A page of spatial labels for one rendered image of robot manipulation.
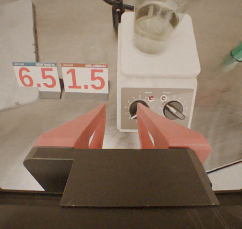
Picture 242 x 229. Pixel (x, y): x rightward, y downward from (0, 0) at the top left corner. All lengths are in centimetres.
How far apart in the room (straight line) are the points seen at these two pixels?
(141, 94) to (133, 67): 4
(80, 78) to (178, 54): 18
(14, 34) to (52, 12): 11
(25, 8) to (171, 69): 41
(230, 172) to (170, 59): 24
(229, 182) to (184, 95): 19
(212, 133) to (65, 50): 37
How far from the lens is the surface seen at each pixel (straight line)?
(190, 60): 23
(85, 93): 28
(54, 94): 30
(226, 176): 33
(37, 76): 31
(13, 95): 34
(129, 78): 21
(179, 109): 23
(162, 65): 21
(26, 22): 44
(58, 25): 41
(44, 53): 37
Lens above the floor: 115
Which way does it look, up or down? 76 degrees down
